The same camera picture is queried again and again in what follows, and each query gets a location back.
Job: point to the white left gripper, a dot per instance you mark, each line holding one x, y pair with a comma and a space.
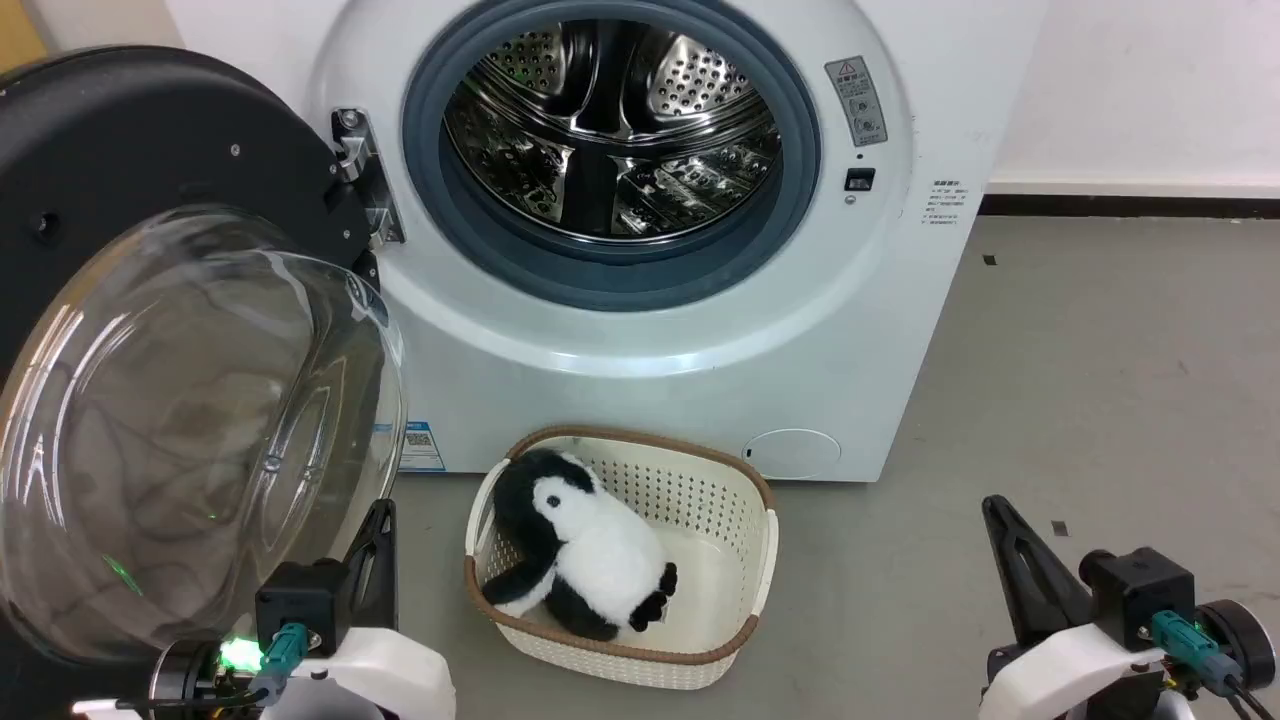
400, 680

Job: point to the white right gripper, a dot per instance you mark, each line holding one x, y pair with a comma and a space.
1060, 682

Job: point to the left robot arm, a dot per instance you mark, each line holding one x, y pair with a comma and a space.
180, 682

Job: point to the white front-load washing machine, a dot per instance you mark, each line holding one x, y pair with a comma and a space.
650, 400

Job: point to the metal door hinge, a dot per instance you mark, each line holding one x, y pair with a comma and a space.
358, 150

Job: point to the black door latch socket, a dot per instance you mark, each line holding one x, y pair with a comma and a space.
860, 180

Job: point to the black washer door with glass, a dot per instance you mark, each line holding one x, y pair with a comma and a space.
120, 130

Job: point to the blue white energy sticker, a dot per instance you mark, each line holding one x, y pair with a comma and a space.
421, 447

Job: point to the black white penguin plush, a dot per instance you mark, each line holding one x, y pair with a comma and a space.
600, 550

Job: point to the round white filter cover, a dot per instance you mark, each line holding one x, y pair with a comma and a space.
792, 455

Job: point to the cream laundry basket brown rim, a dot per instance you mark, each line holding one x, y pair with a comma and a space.
700, 500

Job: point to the small printed text label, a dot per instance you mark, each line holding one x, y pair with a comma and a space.
945, 203

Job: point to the grey warning sticker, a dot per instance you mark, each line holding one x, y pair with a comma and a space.
857, 100

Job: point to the stainless steel washer drum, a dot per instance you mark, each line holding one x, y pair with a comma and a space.
700, 80

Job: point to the yellow wooden panel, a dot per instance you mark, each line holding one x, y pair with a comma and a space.
18, 30

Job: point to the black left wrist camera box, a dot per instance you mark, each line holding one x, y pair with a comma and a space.
300, 600

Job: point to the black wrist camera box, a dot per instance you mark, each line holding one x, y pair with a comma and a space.
300, 600
1140, 590

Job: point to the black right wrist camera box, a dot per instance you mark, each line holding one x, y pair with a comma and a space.
1140, 590

